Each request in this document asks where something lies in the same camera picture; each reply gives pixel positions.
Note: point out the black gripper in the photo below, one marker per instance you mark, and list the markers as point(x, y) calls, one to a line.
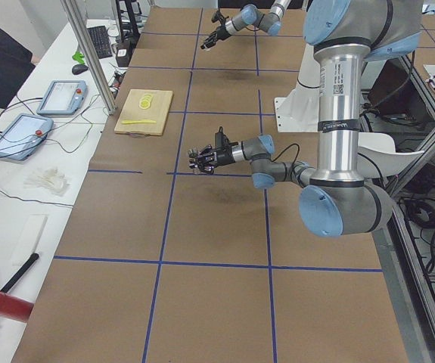
point(222, 156)
point(220, 32)

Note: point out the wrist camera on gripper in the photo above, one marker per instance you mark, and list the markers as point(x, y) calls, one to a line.
point(222, 141)
point(218, 17)

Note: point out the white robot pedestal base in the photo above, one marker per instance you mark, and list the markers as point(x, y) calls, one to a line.
point(298, 112)

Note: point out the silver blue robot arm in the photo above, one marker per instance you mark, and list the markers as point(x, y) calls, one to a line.
point(270, 23)
point(336, 199)

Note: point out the red cylinder bottle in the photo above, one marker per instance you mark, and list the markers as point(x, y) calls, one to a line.
point(15, 308)

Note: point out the aluminium frame post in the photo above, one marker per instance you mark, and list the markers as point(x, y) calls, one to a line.
point(82, 35)

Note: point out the black computer mouse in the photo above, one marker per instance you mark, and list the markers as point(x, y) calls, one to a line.
point(78, 69)

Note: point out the yellow plastic knife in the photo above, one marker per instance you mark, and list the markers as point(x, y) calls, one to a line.
point(138, 121)

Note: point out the black keyboard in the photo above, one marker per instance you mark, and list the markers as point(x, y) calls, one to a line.
point(101, 41)

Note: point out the teach pendant tablet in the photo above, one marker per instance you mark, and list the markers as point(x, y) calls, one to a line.
point(23, 136)
point(62, 98)

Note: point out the white chair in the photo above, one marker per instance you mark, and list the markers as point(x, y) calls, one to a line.
point(381, 149)

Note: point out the lemon slice nearest knife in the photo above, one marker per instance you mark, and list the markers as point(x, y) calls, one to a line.
point(144, 105)

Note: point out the wooden cutting board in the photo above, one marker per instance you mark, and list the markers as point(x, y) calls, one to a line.
point(158, 110)

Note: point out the upper teach pendant tablet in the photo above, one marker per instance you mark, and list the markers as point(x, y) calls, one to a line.
point(62, 98)

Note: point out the lower teach pendant tablet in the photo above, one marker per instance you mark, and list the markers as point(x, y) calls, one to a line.
point(23, 136)

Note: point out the steel jigger measuring cup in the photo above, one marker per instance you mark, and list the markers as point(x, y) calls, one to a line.
point(192, 160)

